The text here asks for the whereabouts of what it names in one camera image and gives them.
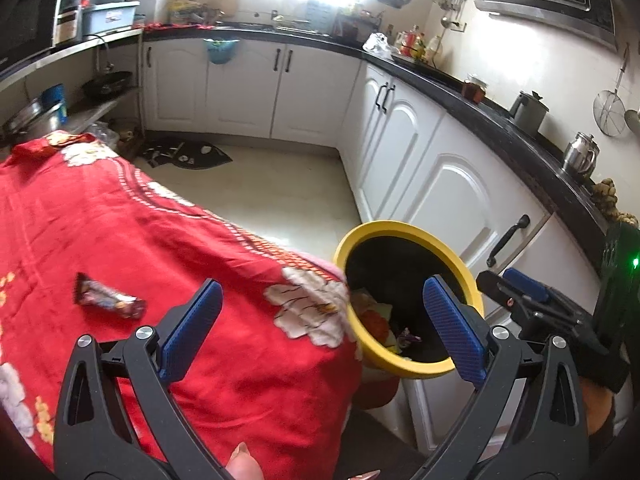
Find dark candy bar wrapper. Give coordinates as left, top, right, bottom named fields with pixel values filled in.
left=74, top=272, right=146, bottom=318

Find purple candy wrapper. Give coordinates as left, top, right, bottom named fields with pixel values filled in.
left=396, top=328, right=422, bottom=351

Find yellow trash bin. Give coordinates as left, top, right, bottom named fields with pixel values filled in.
left=333, top=220, right=485, bottom=379

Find ginger root pile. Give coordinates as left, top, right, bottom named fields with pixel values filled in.
left=591, top=178, right=639, bottom=229

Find red floral tablecloth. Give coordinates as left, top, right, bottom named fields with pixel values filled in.
left=1, top=132, right=360, bottom=479

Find steel kettle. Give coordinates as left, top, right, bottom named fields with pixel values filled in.
left=562, top=132, right=600, bottom=179

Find grey metal pot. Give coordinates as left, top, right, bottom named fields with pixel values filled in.
left=509, top=91, right=549, bottom=136

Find steel pots on shelf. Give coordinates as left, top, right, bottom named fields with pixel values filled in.
left=1, top=84, right=67, bottom=144

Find black frying pan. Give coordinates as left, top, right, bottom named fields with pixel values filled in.
left=81, top=70, right=134, bottom=102

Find white plastic bag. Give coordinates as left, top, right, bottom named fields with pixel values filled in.
left=362, top=32, right=393, bottom=61

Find teal hanging basket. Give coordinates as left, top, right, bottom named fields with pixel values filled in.
left=204, top=39, right=240, bottom=65

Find blue plastic storage box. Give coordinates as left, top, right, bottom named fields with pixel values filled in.
left=81, top=1, right=140, bottom=37

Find black microwave oven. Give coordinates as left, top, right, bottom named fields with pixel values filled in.
left=0, top=0, right=58, bottom=70

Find wire mesh strainer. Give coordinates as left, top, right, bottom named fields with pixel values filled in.
left=592, top=44, right=629, bottom=138

